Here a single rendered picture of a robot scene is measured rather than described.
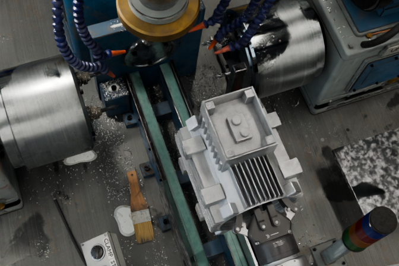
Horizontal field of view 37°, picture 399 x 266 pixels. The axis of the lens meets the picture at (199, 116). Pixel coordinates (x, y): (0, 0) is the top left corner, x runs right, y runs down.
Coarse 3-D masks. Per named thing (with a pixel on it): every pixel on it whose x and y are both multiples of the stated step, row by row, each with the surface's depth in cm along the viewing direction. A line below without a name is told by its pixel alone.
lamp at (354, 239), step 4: (352, 224) 138; (352, 228) 136; (352, 232) 135; (352, 236) 136; (356, 236) 134; (352, 240) 136; (356, 240) 135; (360, 240) 133; (356, 244) 136; (360, 244) 135; (364, 244) 134; (368, 244) 133
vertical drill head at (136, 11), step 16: (128, 0) 126; (144, 0) 123; (160, 0) 121; (176, 0) 124; (192, 0) 129; (128, 16) 126; (144, 16) 124; (160, 16) 124; (176, 16) 125; (192, 16) 127; (144, 32) 125; (160, 32) 125; (176, 32) 126
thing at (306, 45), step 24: (264, 0) 156; (288, 0) 153; (264, 24) 148; (288, 24) 149; (312, 24) 151; (264, 48) 147; (288, 48) 148; (312, 48) 150; (264, 72) 148; (288, 72) 151; (312, 72) 154; (264, 96) 157
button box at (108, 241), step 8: (88, 240) 134; (96, 240) 133; (104, 240) 133; (112, 240) 134; (88, 248) 133; (104, 248) 132; (112, 248) 132; (120, 248) 136; (88, 256) 133; (104, 256) 132; (112, 256) 131; (120, 256) 134; (88, 264) 132; (96, 264) 132; (104, 264) 131; (112, 264) 131; (120, 264) 132
